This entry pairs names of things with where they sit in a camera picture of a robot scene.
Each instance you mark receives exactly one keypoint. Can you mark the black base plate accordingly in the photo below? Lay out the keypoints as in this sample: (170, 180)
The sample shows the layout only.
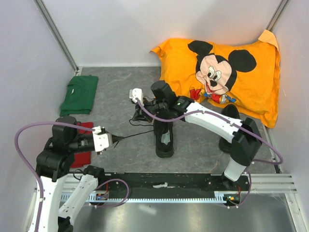
(161, 184)

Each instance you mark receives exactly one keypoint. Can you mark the red folded shirt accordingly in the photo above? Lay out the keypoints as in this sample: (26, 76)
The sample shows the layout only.
(82, 159)

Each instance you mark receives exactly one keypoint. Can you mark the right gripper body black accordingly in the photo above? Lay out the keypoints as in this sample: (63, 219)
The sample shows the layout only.
(155, 107)

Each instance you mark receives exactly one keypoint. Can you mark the aluminium front rail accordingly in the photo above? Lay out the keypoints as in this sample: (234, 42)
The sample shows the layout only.
(273, 183)

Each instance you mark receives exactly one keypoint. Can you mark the grey slotted cable duct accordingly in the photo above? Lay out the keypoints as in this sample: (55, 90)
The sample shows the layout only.
(216, 198)

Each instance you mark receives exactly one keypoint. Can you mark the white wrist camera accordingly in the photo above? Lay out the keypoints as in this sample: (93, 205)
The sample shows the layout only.
(136, 95)
(102, 139)

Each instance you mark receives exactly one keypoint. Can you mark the right aluminium frame post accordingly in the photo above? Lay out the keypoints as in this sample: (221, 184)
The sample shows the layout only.
(277, 14)

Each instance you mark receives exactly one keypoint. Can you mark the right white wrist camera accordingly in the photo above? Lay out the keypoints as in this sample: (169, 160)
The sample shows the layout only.
(136, 95)

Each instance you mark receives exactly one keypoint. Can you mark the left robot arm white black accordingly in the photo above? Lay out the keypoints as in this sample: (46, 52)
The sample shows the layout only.
(52, 170)

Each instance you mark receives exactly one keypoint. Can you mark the orange Mickey Mouse pillow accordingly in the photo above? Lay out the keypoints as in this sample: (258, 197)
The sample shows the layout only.
(247, 76)

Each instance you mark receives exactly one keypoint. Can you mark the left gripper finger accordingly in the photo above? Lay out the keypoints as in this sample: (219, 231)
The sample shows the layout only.
(116, 143)
(116, 138)

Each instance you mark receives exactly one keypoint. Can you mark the left aluminium frame post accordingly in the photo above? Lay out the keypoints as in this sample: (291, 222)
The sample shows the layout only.
(56, 33)

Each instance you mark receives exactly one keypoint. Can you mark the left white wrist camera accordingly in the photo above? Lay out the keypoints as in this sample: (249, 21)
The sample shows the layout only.
(102, 139)

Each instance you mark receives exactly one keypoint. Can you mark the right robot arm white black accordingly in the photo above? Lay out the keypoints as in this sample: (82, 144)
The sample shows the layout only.
(242, 135)

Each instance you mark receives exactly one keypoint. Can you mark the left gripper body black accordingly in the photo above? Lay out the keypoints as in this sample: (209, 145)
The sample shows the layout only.
(81, 143)

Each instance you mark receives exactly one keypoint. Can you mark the green folded shirt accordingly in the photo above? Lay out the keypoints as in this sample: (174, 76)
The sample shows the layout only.
(79, 99)

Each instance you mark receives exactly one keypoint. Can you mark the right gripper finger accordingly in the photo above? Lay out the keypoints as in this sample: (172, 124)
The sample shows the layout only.
(145, 117)
(138, 116)

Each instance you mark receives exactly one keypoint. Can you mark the aluminium frame post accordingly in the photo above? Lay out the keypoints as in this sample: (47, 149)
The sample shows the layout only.
(277, 14)
(56, 33)

